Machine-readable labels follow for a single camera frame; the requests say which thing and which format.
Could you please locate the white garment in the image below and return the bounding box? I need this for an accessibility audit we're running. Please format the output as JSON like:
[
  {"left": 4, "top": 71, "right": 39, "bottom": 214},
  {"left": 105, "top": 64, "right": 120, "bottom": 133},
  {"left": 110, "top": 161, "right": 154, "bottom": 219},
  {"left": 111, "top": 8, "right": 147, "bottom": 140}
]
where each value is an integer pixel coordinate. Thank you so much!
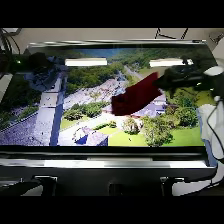
[{"left": 196, "top": 103, "right": 224, "bottom": 162}]

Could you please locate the silver frame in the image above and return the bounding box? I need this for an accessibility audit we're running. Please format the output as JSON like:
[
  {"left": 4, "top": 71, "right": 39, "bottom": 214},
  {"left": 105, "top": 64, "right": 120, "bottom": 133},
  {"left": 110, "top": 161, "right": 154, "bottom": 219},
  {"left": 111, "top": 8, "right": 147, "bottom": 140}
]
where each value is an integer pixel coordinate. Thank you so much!
[{"left": 0, "top": 39, "right": 224, "bottom": 197}]

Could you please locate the black cable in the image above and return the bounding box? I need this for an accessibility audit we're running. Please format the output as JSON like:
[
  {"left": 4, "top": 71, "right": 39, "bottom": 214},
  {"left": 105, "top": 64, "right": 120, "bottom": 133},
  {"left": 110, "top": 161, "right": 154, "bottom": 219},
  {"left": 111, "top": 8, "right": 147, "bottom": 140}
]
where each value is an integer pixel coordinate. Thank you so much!
[{"left": 205, "top": 98, "right": 224, "bottom": 163}]

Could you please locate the grey-blue garment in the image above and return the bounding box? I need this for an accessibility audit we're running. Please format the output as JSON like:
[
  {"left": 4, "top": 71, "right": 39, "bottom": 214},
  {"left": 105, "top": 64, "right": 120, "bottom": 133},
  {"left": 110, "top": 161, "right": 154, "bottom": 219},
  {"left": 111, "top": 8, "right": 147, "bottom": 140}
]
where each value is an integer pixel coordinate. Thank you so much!
[{"left": 24, "top": 55, "right": 65, "bottom": 93}]

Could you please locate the red garment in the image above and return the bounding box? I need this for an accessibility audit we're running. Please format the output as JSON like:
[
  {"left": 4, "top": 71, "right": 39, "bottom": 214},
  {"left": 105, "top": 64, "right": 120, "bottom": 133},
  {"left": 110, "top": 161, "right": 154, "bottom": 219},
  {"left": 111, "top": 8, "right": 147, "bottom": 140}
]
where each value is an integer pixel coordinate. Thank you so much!
[{"left": 110, "top": 71, "right": 162, "bottom": 117}]

